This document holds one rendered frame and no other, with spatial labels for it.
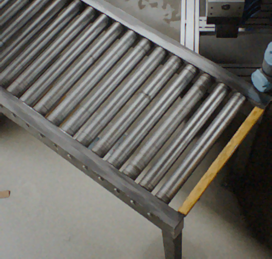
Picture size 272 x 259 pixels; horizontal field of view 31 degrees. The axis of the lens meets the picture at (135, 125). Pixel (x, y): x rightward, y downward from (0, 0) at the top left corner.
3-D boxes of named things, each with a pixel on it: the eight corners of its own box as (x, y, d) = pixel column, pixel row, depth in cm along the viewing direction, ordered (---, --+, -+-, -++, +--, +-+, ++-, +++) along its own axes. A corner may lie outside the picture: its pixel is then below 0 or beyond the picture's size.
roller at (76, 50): (113, 23, 187) (112, 15, 183) (28, 113, 173) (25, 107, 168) (103, 17, 189) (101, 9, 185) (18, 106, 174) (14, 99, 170)
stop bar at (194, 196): (264, 113, 160) (265, 110, 158) (186, 218, 147) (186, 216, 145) (255, 107, 161) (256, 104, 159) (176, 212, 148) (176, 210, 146)
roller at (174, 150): (231, 93, 170) (233, 85, 166) (148, 199, 155) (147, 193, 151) (219, 85, 172) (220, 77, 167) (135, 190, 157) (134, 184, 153)
